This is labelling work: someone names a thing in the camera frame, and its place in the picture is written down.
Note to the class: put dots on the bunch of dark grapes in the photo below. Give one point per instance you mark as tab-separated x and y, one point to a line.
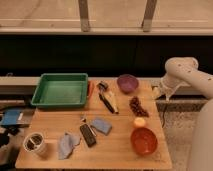
137	109

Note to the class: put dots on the green plastic tray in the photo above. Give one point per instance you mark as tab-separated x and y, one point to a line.
61	90

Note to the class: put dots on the orange bowl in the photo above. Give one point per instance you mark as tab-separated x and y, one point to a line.
143	141

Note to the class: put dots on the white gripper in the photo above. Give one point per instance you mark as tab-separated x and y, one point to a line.
157	93

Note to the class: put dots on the pale corn cob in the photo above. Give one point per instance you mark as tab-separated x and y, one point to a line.
112	99

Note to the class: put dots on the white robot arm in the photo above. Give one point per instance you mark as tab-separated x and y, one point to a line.
185	69

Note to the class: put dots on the yellow orange fruit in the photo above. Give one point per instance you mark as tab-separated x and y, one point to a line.
139	122

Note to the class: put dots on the small metal clip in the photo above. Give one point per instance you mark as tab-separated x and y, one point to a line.
83	118

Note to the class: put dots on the blue box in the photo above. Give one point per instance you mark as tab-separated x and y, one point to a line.
13	117

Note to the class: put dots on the black dish brush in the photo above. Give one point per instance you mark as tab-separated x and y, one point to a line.
102	86

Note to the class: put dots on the orange carrot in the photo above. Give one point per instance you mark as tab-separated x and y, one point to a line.
90	89

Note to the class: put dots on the purple bowl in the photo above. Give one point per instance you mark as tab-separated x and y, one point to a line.
127	83

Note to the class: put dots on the blue sponge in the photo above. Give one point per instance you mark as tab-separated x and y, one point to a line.
101	125

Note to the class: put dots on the blue grey cloth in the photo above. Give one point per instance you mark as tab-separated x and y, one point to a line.
66	145

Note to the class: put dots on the black remote control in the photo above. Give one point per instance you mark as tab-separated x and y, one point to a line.
88	135

